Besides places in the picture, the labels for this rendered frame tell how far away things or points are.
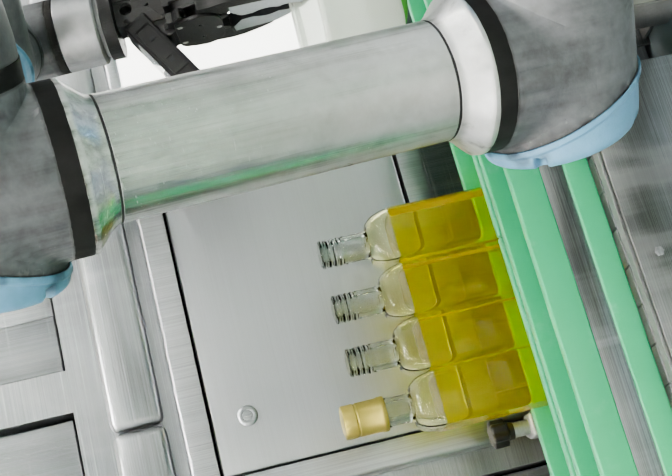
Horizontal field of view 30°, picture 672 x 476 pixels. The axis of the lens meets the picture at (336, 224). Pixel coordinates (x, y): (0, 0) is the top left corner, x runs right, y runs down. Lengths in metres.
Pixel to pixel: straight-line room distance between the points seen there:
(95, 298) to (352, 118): 0.67
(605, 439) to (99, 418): 0.57
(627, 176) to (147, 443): 0.58
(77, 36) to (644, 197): 0.56
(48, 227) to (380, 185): 0.75
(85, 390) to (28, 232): 0.67
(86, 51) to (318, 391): 0.45
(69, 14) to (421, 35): 0.49
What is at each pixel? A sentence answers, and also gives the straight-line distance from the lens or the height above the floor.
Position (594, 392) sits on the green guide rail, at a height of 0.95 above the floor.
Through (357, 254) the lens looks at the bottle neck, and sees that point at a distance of 1.29.
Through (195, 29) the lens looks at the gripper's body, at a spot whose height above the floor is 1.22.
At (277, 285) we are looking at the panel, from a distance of 1.42.
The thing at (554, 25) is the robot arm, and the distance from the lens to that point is 0.86.
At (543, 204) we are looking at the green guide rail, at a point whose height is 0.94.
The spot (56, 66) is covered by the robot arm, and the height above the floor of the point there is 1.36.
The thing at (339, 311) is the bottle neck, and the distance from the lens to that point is 1.27.
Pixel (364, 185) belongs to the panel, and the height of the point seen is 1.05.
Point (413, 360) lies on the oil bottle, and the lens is 1.25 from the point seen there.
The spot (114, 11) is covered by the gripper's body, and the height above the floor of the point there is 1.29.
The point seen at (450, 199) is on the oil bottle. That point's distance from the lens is 1.30.
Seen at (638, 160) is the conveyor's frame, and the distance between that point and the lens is 1.22.
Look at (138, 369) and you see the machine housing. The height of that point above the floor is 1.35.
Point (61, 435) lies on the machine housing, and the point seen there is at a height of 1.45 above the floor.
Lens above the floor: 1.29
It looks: 8 degrees down
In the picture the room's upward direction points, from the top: 102 degrees counter-clockwise
